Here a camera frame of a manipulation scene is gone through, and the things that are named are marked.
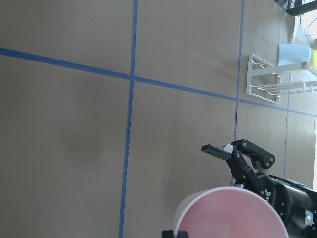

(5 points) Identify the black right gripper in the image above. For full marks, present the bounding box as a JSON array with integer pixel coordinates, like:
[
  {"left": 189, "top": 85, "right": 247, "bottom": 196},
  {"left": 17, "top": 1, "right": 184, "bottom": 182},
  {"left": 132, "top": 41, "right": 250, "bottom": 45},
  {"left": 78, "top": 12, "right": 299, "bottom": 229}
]
[{"left": 201, "top": 139, "right": 317, "bottom": 238}]

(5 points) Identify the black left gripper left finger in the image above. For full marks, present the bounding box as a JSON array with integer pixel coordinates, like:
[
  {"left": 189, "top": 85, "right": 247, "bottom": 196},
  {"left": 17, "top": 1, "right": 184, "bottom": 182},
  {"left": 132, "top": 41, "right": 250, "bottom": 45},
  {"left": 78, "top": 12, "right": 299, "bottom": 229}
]
[{"left": 162, "top": 230, "right": 174, "bottom": 238}]

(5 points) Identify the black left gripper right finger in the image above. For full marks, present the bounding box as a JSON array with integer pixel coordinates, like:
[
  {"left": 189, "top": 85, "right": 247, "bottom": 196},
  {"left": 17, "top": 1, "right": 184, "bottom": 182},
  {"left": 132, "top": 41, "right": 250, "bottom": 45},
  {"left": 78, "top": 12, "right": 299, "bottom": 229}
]
[{"left": 177, "top": 231, "right": 188, "bottom": 238}]

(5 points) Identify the pink plastic cup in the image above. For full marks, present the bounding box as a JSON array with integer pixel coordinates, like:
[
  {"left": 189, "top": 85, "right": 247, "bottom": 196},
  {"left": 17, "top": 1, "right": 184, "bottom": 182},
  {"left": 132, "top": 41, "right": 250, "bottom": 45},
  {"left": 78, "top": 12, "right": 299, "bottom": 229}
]
[{"left": 173, "top": 187, "right": 288, "bottom": 238}]

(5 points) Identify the light blue plastic cup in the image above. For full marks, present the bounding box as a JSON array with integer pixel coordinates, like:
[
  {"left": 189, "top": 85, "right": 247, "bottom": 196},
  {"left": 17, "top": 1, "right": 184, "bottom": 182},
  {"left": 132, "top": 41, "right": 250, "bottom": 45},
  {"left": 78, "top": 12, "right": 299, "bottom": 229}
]
[{"left": 276, "top": 44, "right": 311, "bottom": 66}]

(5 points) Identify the yellow-green plastic cup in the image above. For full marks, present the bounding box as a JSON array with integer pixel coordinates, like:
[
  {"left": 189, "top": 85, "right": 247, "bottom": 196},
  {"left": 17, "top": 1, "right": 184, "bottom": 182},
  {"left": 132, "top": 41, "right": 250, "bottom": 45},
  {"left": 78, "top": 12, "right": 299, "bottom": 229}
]
[{"left": 285, "top": 49, "right": 317, "bottom": 70}]

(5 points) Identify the white wire cup rack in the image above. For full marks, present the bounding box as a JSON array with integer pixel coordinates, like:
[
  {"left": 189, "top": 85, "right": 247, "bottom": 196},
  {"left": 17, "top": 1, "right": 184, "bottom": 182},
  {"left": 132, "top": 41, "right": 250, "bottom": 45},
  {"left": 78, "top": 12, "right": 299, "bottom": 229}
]
[{"left": 246, "top": 54, "right": 317, "bottom": 104}]

